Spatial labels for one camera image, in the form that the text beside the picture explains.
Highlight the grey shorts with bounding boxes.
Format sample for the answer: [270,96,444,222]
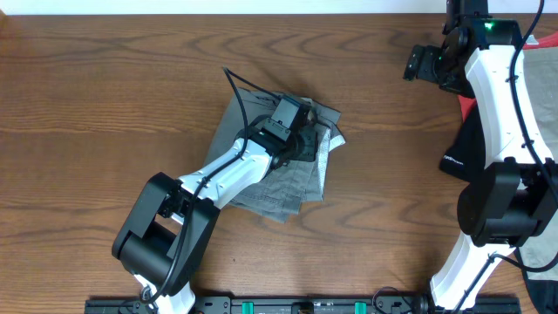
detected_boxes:
[204,89,345,222]

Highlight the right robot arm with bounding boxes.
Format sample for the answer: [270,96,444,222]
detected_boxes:
[404,0,557,313]

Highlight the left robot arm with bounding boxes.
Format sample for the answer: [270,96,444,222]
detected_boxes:
[112,95,317,313]

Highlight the red garment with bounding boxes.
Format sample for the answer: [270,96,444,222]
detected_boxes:
[458,32,558,121]

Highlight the black garment with white logo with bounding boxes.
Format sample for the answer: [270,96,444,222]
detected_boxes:
[439,102,557,314]

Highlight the grey trousers in pile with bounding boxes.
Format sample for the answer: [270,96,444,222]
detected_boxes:
[520,47,557,267]

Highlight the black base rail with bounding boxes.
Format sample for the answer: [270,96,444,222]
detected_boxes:
[84,295,522,314]

